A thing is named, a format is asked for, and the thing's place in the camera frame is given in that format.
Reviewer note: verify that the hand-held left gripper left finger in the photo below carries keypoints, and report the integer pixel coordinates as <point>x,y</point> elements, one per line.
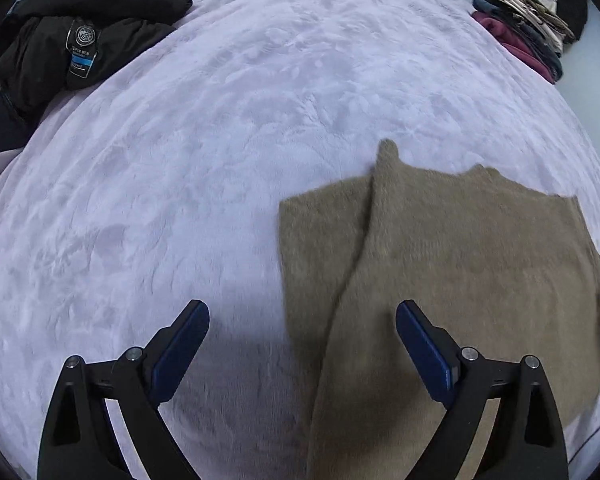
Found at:
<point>177,355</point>

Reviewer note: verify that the olive brown knit sweater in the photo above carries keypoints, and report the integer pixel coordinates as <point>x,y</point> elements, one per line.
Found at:
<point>455,260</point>

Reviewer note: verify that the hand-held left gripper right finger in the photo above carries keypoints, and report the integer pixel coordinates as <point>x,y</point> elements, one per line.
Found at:
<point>427,352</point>

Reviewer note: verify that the stack of folded clothes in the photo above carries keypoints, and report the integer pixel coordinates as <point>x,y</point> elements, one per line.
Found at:
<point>525,30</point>

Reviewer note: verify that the black jacket with badge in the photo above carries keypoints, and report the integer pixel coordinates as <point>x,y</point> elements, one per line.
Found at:
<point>40,55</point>

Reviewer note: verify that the lilac plush blanket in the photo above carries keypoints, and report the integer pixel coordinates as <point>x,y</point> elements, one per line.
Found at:
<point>230,135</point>

